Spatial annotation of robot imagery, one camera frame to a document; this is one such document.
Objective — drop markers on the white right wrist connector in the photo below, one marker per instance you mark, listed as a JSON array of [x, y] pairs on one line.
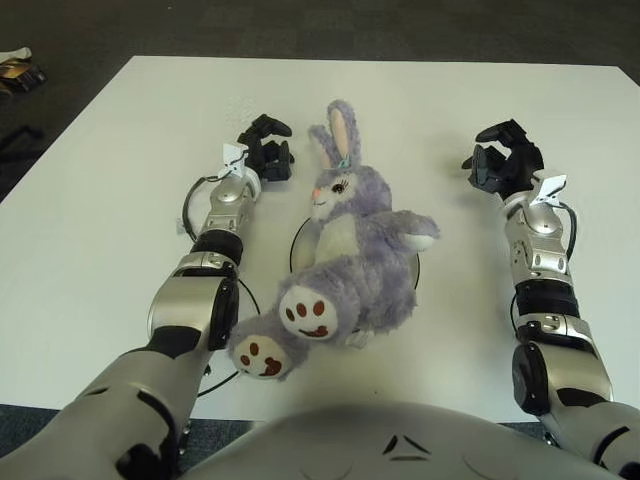
[[550, 185]]

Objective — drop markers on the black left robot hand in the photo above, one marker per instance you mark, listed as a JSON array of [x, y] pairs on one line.
[[265, 160]]

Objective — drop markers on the white plate with black rim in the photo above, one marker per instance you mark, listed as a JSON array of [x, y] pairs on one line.
[[302, 250]]

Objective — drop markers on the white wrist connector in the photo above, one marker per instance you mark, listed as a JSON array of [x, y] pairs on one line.
[[550, 185], [232, 152]]

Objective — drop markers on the brown and black floor clutter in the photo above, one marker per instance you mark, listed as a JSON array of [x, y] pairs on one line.
[[22, 75]]

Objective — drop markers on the purple plush bunny doll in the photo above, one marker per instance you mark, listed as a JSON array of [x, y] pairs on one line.
[[360, 250]]

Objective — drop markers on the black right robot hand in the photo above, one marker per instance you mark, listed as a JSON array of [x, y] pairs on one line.
[[515, 170]]

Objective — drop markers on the grey robot torso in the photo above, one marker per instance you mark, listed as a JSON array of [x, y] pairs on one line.
[[350, 440]]

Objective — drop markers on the white left wrist connector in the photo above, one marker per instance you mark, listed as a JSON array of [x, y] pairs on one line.
[[232, 152]]

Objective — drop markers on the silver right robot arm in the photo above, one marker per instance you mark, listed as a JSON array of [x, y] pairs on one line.
[[540, 240]]

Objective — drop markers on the black object on floor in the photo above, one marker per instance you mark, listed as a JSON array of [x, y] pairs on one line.
[[22, 134]]

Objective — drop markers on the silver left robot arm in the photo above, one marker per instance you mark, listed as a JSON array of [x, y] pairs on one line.
[[225, 215]]

